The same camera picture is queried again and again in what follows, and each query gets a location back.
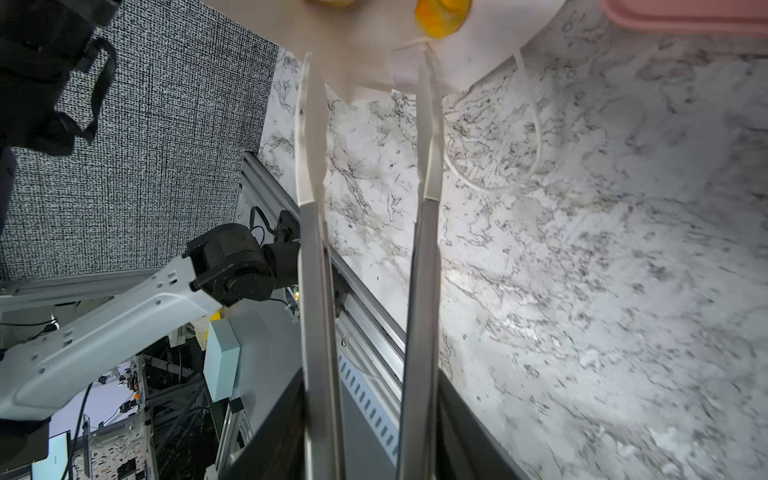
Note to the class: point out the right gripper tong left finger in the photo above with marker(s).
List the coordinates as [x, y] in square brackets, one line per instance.
[324, 448]

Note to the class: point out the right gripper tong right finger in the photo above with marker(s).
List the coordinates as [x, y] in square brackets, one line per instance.
[418, 420]

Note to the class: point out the white printed paper bag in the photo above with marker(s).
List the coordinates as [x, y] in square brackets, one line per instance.
[371, 48]

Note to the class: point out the twisted yellow fake bread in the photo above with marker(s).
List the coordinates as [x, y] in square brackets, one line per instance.
[441, 18]

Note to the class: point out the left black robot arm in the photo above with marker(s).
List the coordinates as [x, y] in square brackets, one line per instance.
[42, 42]

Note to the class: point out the pink plastic tray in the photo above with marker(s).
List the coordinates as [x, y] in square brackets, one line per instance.
[745, 18]

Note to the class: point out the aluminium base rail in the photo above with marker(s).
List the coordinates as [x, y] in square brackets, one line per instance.
[264, 427]

